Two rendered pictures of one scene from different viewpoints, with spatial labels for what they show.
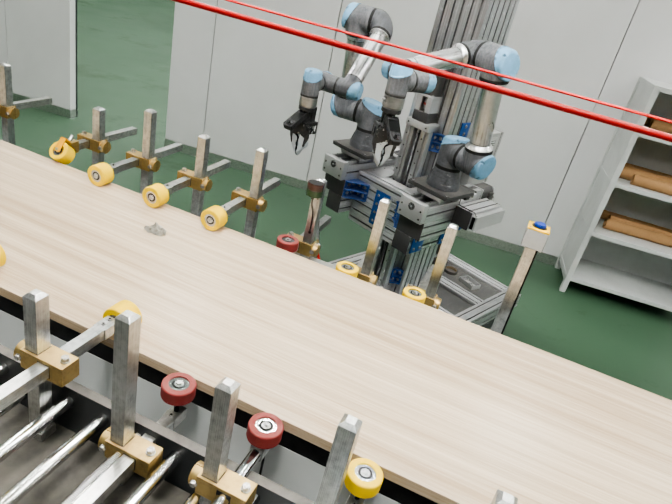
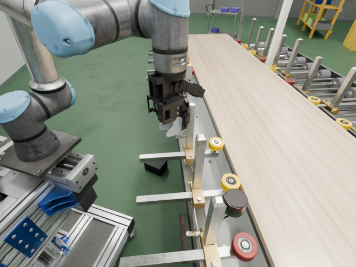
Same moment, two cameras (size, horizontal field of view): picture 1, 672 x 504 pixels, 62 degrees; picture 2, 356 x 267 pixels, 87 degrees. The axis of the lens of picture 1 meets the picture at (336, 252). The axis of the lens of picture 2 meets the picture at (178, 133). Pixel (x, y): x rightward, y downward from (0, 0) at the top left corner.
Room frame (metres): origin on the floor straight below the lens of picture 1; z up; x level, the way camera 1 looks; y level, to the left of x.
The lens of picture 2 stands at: (2.13, 0.33, 1.58)
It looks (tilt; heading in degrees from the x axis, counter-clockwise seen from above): 40 degrees down; 249
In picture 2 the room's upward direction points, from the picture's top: straight up
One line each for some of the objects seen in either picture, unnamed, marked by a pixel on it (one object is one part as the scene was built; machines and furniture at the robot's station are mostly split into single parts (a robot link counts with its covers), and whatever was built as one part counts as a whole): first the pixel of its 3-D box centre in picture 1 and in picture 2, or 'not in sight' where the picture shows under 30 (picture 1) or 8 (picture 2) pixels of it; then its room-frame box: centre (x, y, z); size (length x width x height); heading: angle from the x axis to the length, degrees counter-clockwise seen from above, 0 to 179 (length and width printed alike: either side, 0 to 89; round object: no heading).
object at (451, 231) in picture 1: (433, 283); (189, 140); (1.79, -0.37, 0.89); 0.04 x 0.04 x 0.48; 74
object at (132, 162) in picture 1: (143, 158); not in sight; (2.17, 0.87, 0.95); 0.50 x 0.04 x 0.04; 164
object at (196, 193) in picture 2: (359, 276); (196, 192); (1.87, -0.11, 0.81); 0.14 x 0.06 x 0.05; 74
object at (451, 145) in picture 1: (454, 151); (19, 113); (2.45, -0.40, 1.20); 0.13 x 0.12 x 0.14; 42
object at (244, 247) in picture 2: (285, 251); (241, 250); (1.83, 0.18, 0.85); 0.08 x 0.08 x 0.11
